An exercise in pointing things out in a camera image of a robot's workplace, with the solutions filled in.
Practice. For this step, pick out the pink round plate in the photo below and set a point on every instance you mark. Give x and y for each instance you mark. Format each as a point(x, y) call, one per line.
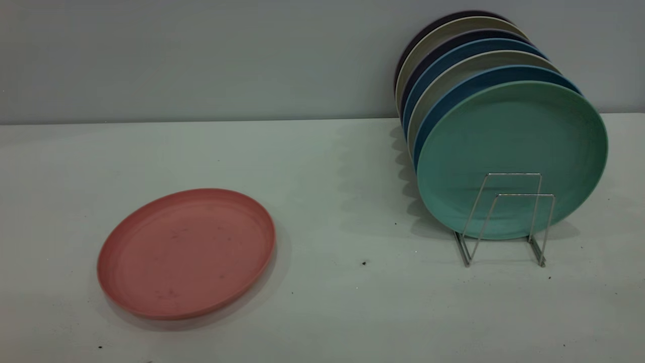
point(186, 252)

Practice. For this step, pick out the beige round plate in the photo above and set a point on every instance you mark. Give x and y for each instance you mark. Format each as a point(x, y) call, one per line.
point(442, 81)
point(427, 43)

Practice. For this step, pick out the blue round plate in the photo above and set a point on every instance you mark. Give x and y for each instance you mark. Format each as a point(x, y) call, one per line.
point(432, 66)
point(453, 96)

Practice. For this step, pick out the dark purple round plate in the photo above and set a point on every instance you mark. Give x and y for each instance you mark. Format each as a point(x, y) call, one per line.
point(426, 56)
point(422, 32)

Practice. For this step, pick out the green round plate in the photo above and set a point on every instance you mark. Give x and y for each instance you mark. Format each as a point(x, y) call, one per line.
point(504, 136)

